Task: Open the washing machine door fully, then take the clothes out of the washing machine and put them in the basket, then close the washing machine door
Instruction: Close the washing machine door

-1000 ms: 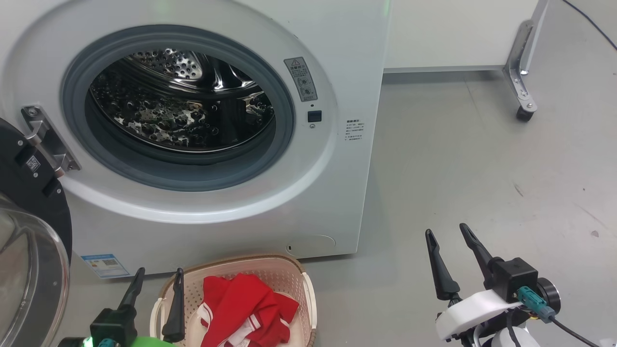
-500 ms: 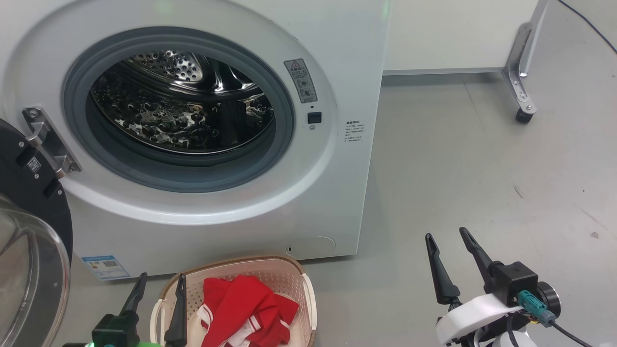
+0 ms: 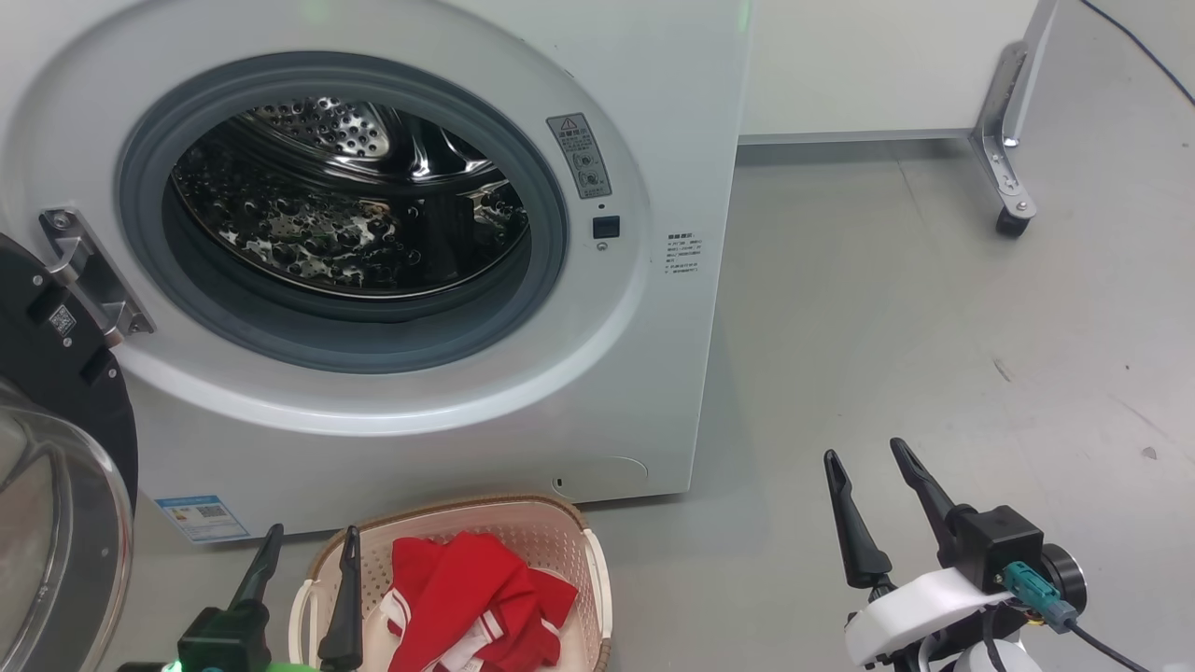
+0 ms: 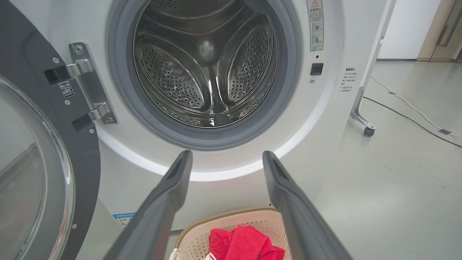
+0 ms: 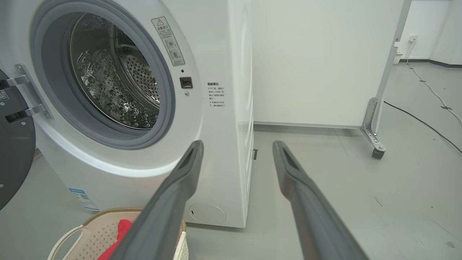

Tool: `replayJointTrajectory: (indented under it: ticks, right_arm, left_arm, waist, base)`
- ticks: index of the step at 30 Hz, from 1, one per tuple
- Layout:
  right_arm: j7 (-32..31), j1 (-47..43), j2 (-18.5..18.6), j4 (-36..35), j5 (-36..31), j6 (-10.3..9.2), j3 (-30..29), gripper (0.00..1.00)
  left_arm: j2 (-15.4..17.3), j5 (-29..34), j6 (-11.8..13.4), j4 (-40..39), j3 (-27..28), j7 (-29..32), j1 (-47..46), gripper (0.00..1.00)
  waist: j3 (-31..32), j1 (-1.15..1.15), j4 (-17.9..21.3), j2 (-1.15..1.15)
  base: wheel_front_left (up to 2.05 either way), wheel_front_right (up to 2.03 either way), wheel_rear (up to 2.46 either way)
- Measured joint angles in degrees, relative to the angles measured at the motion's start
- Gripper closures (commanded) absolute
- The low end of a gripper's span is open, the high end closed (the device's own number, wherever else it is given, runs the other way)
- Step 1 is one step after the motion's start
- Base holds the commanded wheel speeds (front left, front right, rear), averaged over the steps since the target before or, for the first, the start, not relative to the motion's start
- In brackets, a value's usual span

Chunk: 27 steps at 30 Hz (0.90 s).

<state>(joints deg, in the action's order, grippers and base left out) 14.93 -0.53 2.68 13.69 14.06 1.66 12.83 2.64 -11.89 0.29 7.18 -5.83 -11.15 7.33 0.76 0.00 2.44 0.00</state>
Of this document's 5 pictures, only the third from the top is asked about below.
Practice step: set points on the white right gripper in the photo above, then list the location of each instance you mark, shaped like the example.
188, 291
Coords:
906, 611

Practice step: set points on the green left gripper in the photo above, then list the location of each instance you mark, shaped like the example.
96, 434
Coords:
280, 667

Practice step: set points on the red garment with white trim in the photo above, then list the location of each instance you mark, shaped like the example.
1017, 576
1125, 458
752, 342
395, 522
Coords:
476, 597

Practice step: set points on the black round glass washer door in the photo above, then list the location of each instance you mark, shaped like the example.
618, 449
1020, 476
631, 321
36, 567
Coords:
56, 467

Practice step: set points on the cream perforated laundry basket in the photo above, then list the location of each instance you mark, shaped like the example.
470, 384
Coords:
560, 541

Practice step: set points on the white front-load washing machine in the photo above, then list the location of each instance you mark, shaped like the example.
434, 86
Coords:
607, 373

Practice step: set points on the metal door hinge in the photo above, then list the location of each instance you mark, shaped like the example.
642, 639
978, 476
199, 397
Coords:
89, 271

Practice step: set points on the blue energy label sticker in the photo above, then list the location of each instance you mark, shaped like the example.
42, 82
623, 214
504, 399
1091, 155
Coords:
201, 518

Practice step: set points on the small printed text label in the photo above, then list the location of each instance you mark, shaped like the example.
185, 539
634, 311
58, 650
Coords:
684, 255

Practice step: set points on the white partition with caster foot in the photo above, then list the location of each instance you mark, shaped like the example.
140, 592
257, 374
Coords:
859, 65

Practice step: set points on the grey warning sticker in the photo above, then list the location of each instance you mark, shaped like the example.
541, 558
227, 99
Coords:
579, 154

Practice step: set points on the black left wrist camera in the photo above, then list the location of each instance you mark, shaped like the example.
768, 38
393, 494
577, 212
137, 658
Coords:
224, 639

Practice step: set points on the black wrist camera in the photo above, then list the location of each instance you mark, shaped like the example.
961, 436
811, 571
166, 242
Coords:
224, 639
999, 546

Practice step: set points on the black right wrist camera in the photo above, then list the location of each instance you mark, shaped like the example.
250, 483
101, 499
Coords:
999, 546

